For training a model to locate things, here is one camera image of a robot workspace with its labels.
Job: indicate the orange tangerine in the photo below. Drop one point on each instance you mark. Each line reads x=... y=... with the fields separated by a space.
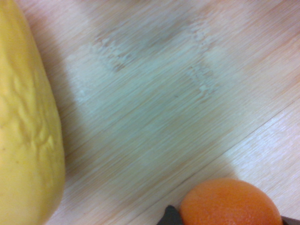
x=229 y=204

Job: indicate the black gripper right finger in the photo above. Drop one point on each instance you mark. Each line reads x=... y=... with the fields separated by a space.
x=291 y=221

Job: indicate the light wooden tray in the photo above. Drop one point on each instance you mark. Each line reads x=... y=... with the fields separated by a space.
x=164 y=105

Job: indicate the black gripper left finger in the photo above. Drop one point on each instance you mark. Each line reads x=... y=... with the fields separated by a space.
x=170 y=216

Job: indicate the yellow mango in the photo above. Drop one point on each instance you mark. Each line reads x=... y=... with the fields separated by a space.
x=25 y=129

